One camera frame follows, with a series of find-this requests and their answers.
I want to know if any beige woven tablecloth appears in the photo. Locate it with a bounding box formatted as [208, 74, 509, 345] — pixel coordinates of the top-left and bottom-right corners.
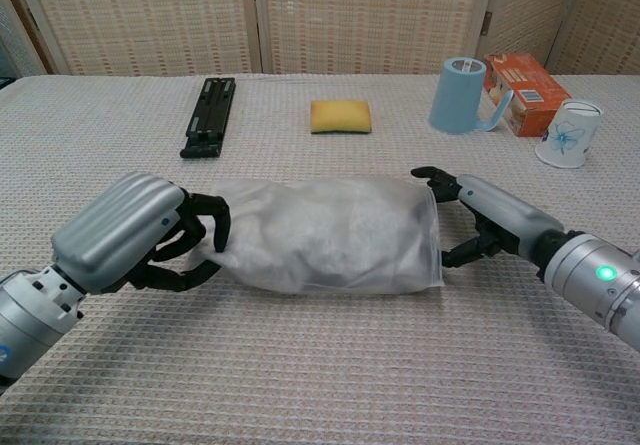
[0, 72, 640, 445]

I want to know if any woven folding screen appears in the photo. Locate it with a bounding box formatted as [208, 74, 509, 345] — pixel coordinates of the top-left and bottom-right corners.
[0, 0, 640, 77]

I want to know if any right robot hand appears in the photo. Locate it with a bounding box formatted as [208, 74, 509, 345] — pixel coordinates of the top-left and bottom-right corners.
[410, 166, 576, 270]

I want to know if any white cup with blue flower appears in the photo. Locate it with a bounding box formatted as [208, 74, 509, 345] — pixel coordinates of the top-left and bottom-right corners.
[534, 98, 604, 169]

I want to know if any light blue plastic mug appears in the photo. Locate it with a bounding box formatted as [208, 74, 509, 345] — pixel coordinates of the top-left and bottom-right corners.
[428, 56, 515, 136]

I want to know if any transparent plastic bag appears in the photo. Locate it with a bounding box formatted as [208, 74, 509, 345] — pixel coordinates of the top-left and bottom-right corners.
[182, 177, 446, 297]

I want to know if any yellow sponge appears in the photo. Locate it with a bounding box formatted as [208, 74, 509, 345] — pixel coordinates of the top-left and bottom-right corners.
[310, 99, 374, 135]

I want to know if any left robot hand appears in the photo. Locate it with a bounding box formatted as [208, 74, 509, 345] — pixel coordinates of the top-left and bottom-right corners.
[51, 171, 232, 295]

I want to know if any black folding stand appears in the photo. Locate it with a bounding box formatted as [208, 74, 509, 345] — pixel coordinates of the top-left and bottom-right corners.
[179, 77, 237, 160]

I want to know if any orange cardboard box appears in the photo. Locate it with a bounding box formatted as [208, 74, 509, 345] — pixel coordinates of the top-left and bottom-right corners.
[483, 53, 574, 139]

